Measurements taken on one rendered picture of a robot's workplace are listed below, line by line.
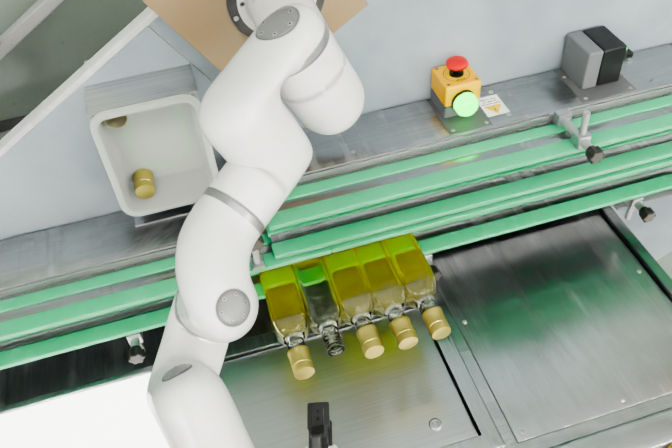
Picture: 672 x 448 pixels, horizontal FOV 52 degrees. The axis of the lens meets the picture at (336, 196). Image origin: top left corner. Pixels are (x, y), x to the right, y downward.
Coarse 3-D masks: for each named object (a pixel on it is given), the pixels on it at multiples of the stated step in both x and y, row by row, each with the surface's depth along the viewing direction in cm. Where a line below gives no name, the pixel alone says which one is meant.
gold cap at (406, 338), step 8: (392, 320) 114; (400, 320) 113; (408, 320) 113; (392, 328) 113; (400, 328) 112; (408, 328) 112; (400, 336) 111; (408, 336) 111; (416, 336) 111; (400, 344) 111; (408, 344) 112
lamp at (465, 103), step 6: (468, 90) 124; (456, 96) 124; (462, 96) 123; (468, 96) 123; (474, 96) 123; (456, 102) 124; (462, 102) 123; (468, 102) 123; (474, 102) 123; (456, 108) 124; (462, 108) 123; (468, 108) 123; (474, 108) 124; (462, 114) 124; (468, 114) 124
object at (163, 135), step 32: (192, 96) 108; (96, 128) 106; (128, 128) 116; (160, 128) 118; (192, 128) 120; (128, 160) 120; (160, 160) 122; (192, 160) 124; (128, 192) 121; (160, 192) 122; (192, 192) 122
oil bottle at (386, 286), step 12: (360, 252) 122; (372, 252) 122; (384, 252) 122; (360, 264) 121; (372, 264) 120; (384, 264) 120; (372, 276) 118; (384, 276) 118; (396, 276) 118; (372, 288) 117; (384, 288) 116; (396, 288) 116; (384, 300) 115; (396, 300) 115; (384, 312) 116
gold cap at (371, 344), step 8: (360, 328) 112; (368, 328) 112; (376, 328) 113; (360, 336) 112; (368, 336) 111; (376, 336) 111; (360, 344) 112; (368, 344) 110; (376, 344) 110; (368, 352) 110; (376, 352) 111
